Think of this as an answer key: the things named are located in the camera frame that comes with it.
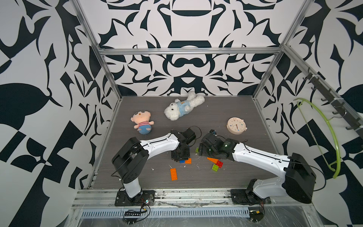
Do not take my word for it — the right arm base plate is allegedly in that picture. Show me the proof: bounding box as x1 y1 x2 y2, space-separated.
230 189 271 206

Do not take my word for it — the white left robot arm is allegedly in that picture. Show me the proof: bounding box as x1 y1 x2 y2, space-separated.
112 128 197 200

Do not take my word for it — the red 2x2 lego brick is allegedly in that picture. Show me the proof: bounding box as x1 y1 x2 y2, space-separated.
216 161 223 168

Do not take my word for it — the pink round toy clock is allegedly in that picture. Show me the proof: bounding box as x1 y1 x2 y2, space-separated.
226 117 248 135

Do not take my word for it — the lime green 2x2 lego brick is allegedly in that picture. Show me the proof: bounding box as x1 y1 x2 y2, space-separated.
212 164 219 172

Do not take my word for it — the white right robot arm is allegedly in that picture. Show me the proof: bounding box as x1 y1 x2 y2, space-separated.
199 130 316 205

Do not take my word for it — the white slotted cable duct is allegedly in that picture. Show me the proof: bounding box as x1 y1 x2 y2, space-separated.
81 207 250 218

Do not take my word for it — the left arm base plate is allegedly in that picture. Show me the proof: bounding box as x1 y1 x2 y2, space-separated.
114 190 155 207

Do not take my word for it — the white teddy bear blue shirt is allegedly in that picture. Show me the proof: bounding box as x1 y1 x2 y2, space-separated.
164 91 205 121

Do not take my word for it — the black wall hook rack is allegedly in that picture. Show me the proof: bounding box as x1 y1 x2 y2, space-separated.
304 67 363 138

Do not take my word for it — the plush doll striped shirt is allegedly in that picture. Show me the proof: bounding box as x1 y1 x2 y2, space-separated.
130 111 155 135

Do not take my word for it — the orange 2x3 lego brick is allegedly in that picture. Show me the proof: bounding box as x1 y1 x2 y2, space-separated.
185 158 192 164

